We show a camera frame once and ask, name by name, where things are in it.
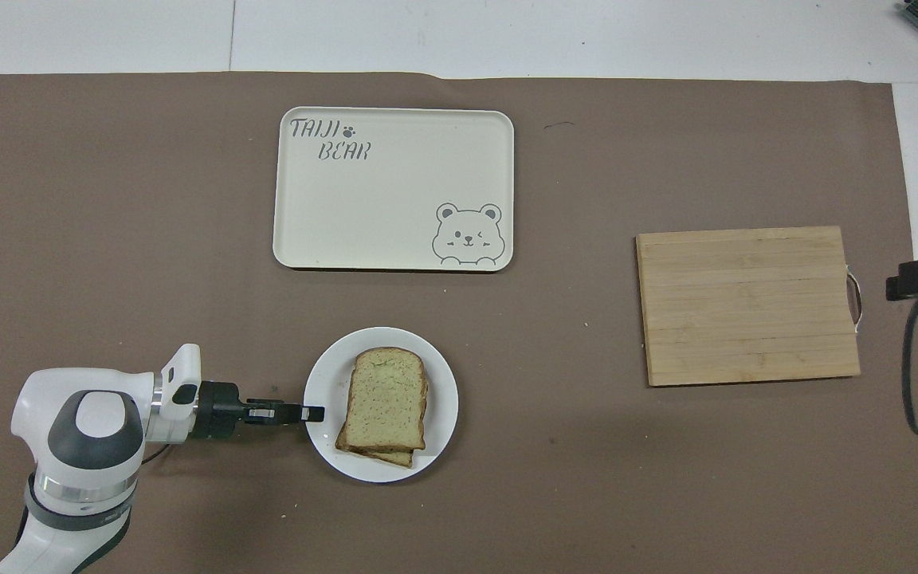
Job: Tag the wooden cutting board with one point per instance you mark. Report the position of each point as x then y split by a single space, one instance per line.
746 307

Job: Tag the white round plate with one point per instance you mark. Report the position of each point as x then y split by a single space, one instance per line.
443 399

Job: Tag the brown bread slice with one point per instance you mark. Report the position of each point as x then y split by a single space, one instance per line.
386 399
395 458

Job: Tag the cream tray with bear print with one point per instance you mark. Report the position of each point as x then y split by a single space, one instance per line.
379 199

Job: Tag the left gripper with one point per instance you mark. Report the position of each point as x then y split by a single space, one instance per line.
216 410

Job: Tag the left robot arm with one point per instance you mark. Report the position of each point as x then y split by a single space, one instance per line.
92 422

